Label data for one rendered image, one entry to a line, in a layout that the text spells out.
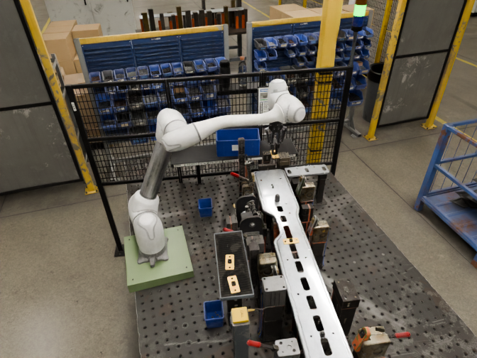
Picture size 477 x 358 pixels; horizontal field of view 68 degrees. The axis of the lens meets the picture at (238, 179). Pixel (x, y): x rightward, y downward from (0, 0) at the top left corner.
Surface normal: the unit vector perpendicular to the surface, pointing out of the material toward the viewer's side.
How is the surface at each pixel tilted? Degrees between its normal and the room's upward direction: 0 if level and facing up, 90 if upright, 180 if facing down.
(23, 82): 91
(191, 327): 0
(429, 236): 0
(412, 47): 92
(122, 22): 90
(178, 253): 4
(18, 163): 93
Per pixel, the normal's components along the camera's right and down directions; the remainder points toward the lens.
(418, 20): 0.29, 0.59
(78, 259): -0.02, -0.80
